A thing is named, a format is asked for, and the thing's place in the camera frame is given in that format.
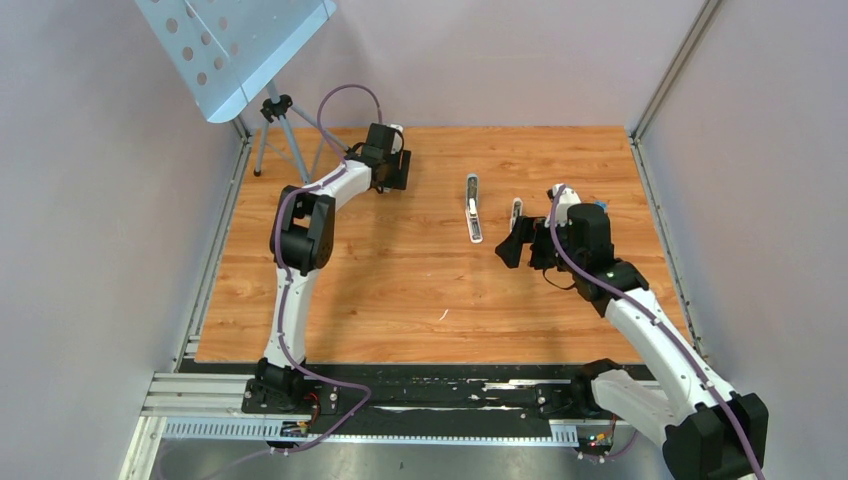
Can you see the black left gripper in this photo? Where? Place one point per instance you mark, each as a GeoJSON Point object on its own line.
{"type": "Point", "coordinates": [397, 178]}

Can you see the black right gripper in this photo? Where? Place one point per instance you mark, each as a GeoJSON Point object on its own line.
{"type": "Point", "coordinates": [526, 230]}

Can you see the white stapler tray piece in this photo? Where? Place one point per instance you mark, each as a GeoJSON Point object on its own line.
{"type": "Point", "coordinates": [516, 212]}

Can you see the light blue white stapler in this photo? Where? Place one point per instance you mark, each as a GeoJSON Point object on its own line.
{"type": "Point", "coordinates": [471, 208]}

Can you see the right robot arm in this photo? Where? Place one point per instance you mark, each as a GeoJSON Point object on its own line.
{"type": "Point", "coordinates": [704, 427]}

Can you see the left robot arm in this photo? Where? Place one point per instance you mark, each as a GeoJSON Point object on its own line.
{"type": "Point", "coordinates": [301, 243]}

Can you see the light blue music stand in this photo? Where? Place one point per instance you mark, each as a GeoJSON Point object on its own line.
{"type": "Point", "coordinates": [229, 52]}

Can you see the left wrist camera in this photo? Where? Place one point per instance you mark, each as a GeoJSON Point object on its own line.
{"type": "Point", "coordinates": [398, 141]}

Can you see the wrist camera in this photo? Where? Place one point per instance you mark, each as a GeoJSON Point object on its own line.
{"type": "Point", "coordinates": [562, 198]}
{"type": "Point", "coordinates": [398, 141]}

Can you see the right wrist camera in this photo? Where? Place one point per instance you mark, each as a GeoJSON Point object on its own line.
{"type": "Point", "coordinates": [562, 198]}

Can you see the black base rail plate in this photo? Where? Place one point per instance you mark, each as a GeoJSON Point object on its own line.
{"type": "Point", "coordinates": [429, 400]}

